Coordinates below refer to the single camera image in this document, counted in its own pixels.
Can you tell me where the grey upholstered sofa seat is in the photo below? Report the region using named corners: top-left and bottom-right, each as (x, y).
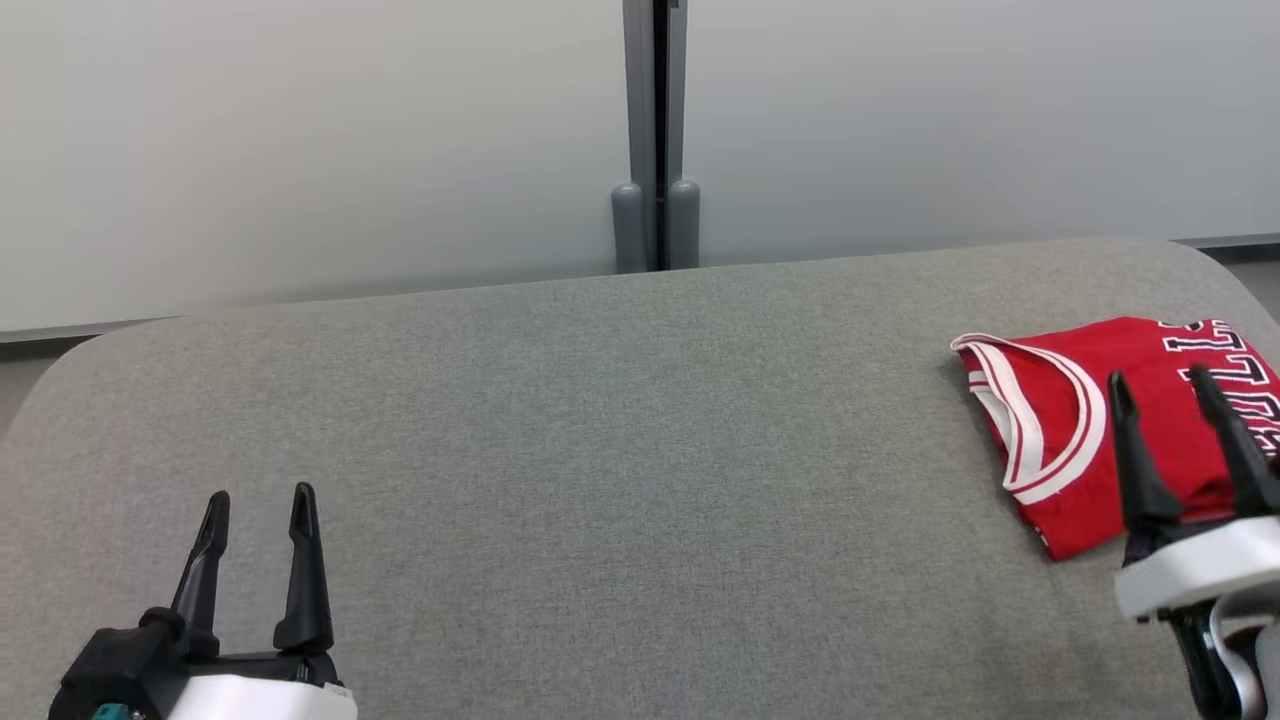
top-left (0, 237), bottom-right (1280, 720)

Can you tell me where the grey partition post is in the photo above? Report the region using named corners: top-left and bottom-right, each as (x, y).
top-left (611, 0), bottom-right (658, 274)
top-left (660, 0), bottom-right (701, 269)

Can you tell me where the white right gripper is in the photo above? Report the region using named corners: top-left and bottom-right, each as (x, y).
top-left (1107, 364), bottom-right (1280, 623)

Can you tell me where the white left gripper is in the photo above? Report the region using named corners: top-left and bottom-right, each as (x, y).
top-left (145, 482), bottom-right (358, 720)

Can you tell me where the red basketball jersey white trim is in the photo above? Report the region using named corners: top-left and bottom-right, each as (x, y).
top-left (950, 317), bottom-right (1280, 561)

